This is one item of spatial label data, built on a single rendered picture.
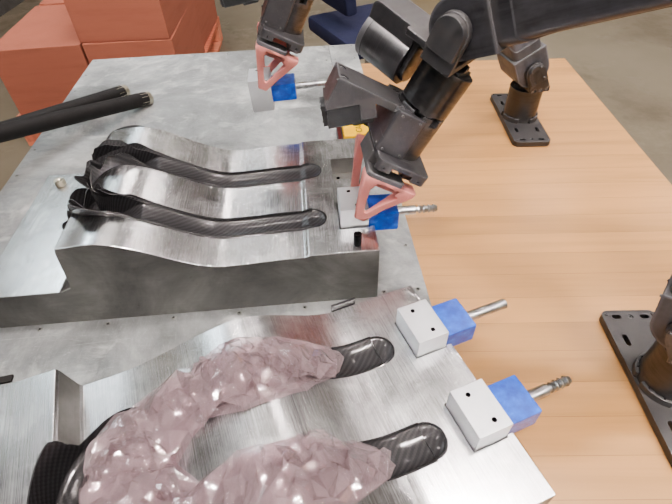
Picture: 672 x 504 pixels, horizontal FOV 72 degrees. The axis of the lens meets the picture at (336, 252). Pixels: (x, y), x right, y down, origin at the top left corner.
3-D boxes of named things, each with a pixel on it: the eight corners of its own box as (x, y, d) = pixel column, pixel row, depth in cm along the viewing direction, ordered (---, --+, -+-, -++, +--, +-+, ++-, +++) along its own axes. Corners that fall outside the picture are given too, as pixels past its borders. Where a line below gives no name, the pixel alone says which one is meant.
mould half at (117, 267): (355, 182, 81) (355, 112, 72) (377, 297, 63) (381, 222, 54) (64, 204, 79) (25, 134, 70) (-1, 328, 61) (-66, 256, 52)
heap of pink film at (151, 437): (333, 335, 52) (330, 289, 46) (409, 493, 40) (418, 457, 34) (87, 422, 45) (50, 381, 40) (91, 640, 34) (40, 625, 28)
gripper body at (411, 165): (371, 172, 51) (408, 115, 47) (360, 126, 58) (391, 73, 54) (420, 191, 53) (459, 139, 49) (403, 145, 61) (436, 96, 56)
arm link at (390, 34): (338, 65, 52) (372, -46, 42) (384, 41, 56) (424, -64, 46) (417, 129, 50) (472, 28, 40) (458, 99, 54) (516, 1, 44)
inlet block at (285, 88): (328, 90, 82) (325, 60, 78) (330, 104, 79) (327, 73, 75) (254, 98, 82) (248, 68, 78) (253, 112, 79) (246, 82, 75)
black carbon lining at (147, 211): (321, 172, 72) (317, 116, 65) (328, 243, 61) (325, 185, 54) (93, 188, 71) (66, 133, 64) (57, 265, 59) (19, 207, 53)
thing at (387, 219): (430, 212, 66) (434, 180, 62) (438, 235, 62) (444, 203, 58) (338, 218, 65) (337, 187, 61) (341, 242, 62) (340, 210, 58)
